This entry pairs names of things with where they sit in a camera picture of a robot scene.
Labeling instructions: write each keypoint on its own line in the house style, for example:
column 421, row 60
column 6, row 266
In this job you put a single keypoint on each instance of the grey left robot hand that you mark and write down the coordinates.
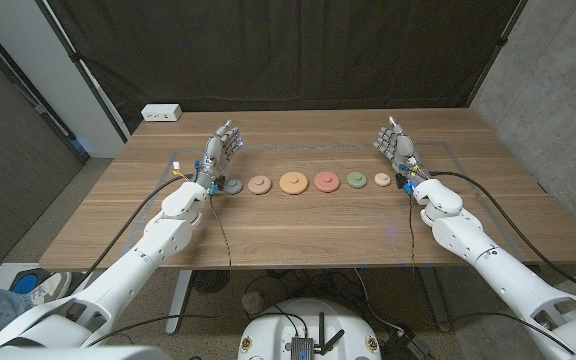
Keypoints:
column 215, row 157

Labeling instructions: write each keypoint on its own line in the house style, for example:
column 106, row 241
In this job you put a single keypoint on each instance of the white power strip box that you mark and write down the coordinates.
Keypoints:
column 161, row 112

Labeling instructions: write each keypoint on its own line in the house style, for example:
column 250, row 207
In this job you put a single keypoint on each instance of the white robot chest cover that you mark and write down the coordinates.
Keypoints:
column 68, row 354

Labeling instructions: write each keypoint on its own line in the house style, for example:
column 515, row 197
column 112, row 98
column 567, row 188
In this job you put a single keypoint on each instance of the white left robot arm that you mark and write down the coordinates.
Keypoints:
column 118, row 285

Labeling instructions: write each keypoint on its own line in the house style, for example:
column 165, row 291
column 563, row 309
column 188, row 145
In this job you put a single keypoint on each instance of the white table leg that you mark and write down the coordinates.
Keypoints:
column 178, row 305

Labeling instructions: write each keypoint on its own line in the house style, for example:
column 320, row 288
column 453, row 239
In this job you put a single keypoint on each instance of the round grey floor object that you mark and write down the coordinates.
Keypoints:
column 253, row 302

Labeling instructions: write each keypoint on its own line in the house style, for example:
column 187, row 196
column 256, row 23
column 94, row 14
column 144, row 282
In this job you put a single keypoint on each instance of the black power brick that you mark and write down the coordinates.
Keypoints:
column 408, row 347

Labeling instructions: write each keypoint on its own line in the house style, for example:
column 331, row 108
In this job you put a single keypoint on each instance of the grey radio module with antennas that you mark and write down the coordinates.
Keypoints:
column 302, row 347

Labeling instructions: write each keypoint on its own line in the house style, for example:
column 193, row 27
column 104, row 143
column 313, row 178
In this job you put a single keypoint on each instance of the grey table leg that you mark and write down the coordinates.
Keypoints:
column 435, row 300

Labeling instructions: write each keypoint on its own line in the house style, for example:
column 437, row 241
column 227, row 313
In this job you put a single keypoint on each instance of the round black floor fan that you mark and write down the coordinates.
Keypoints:
column 211, row 281

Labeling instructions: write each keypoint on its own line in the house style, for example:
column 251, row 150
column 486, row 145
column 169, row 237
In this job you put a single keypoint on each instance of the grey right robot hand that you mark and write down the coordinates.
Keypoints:
column 402, row 150

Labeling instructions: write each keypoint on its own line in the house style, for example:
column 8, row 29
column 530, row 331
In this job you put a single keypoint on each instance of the black curtain backdrop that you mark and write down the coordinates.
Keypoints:
column 288, row 50

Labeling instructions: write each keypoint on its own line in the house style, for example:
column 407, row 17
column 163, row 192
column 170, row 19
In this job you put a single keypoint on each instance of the blue foot pedal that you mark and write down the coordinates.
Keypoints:
column 25, row 284

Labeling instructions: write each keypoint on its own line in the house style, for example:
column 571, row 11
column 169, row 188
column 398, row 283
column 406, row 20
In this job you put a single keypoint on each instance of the black metal frame bar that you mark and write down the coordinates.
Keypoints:
column 43, row 112

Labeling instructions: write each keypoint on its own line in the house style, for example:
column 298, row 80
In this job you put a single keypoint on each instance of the black backdrop stand pole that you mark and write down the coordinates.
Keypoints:
column 83, row 70
column 498, row 47

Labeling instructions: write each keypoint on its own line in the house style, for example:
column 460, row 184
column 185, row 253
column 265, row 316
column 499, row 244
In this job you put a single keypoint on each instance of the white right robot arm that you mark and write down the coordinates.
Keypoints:
column 498, row 280

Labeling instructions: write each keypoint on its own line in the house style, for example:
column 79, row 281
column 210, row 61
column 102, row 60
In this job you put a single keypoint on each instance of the white grey sneaker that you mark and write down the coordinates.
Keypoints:
column 53, row 287

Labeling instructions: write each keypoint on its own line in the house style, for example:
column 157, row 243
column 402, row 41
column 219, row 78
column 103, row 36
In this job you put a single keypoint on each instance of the white robot torso base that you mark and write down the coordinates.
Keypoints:
column 268, row 330

